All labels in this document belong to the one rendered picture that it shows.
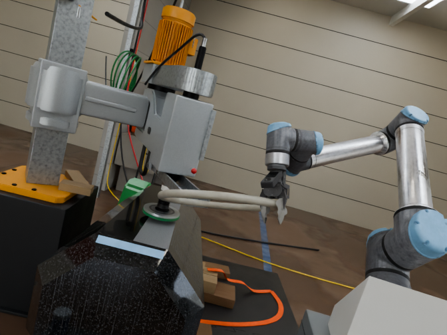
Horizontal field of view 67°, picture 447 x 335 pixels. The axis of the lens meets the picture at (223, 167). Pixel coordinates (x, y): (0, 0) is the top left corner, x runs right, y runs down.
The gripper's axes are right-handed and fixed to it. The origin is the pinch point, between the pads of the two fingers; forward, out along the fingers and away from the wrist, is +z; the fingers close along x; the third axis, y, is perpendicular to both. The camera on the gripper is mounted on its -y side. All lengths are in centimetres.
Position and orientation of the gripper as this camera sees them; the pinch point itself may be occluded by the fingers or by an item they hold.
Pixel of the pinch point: (271, 220)
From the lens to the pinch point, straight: 125.0
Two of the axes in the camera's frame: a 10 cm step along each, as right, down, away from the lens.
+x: -8.5, 0.3, 5.2
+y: 5.2, 2.0, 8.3
